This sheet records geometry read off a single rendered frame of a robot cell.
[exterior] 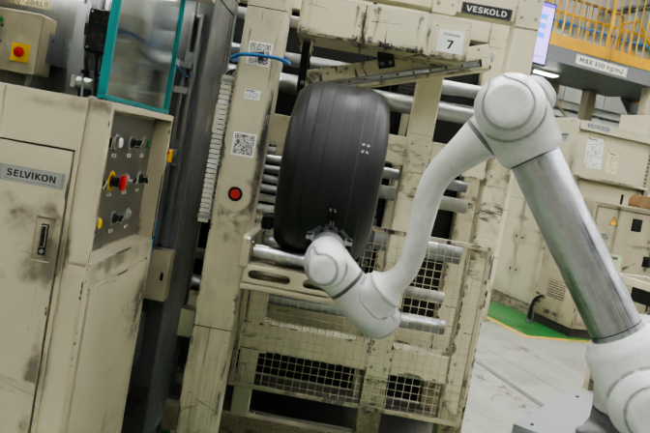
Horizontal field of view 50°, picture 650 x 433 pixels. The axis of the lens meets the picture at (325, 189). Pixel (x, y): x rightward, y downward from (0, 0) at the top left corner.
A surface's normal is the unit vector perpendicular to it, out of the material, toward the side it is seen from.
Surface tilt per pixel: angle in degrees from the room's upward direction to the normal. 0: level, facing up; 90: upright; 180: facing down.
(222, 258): 90
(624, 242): 90
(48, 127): 90
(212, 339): 90
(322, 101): 45
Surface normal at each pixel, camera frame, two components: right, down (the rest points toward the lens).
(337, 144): 0.03, -0.25
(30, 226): -0.03, 0.05
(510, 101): -0.34, -0.06
